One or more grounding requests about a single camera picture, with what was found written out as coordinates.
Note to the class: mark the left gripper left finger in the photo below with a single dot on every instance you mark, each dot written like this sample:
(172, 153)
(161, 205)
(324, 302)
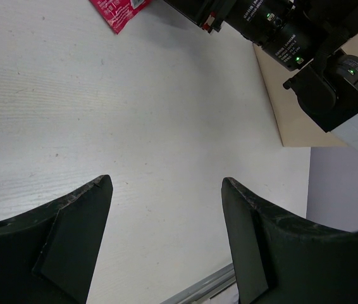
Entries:
(48, 254)

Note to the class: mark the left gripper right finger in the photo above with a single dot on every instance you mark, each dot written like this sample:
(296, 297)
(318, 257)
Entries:
(280, 257)

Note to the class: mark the red snack sachet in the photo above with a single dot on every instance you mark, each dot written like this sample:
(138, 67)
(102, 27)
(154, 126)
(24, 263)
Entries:
(117, 13)

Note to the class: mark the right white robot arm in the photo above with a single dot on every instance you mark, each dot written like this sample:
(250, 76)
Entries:
(306, 38)

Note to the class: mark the brown paper bag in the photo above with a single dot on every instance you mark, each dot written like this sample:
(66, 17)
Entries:
(296, 129)

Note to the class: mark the aluminium table rail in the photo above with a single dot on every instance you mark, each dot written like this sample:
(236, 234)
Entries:
(207, 288)

